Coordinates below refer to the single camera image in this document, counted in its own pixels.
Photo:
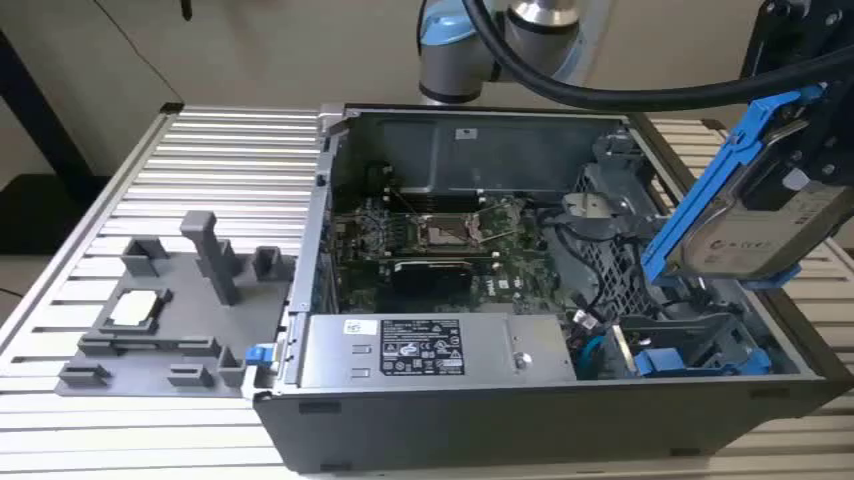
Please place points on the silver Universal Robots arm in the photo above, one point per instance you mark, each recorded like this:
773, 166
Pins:
454, 60

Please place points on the grey parts rack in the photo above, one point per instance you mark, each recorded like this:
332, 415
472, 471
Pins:
194, 305

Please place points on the silver CPU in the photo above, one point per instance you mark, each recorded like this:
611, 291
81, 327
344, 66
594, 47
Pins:
136, 306

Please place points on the black graphics card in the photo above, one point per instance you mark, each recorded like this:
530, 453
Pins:
427, 285

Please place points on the grey perforated metal bracket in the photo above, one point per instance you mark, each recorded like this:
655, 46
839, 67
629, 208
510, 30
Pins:
601, 260

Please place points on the green motherboard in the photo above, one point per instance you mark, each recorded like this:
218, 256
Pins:
527, 290

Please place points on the CPU socket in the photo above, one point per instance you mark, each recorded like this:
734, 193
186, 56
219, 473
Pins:
443, 235

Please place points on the black stand frame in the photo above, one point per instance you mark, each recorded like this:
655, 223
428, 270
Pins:
40, 150

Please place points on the hard disk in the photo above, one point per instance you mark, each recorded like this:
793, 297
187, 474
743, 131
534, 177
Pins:
657, 361
721, 250

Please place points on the silver power supply unit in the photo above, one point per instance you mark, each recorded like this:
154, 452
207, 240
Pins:
334, 350

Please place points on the blue case latch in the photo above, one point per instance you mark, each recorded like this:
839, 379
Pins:
259, 355

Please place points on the black open PC case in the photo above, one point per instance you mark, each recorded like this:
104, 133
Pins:
467, 430

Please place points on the silver metal hinge latch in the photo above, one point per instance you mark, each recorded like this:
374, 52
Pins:
590, 205

